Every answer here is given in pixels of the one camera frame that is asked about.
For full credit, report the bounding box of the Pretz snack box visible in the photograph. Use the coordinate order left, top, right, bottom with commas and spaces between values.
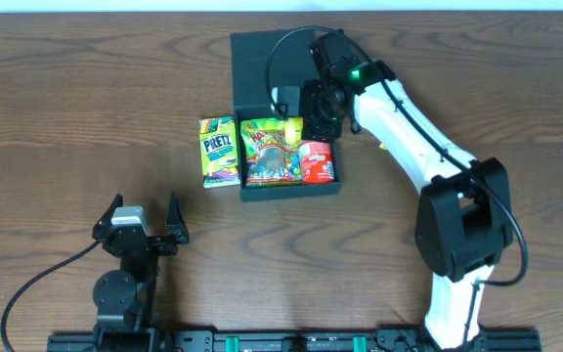
199, 116, 240, 188

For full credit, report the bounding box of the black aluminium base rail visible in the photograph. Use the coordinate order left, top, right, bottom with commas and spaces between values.
46, 327, 541, 352

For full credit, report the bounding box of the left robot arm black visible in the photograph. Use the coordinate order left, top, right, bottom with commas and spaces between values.
88, 192, 190, 352

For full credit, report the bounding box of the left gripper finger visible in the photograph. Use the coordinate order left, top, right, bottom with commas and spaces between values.
165, 191, 190, 243
95, 194, 123, 228

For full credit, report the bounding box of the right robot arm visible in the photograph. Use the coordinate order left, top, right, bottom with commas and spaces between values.
299, 27, 523, 351

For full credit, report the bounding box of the black gift box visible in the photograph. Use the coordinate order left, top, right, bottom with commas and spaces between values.
230, 29, 342, 202

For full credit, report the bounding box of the yellow snack can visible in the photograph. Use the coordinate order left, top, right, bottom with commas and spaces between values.
283, 117, 303, 145

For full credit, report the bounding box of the green Haribo gummy bag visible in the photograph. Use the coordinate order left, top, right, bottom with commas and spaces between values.
240, 118, 302, 189

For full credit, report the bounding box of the red Pringles can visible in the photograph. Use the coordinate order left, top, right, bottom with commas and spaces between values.
298, 141, 335, 184

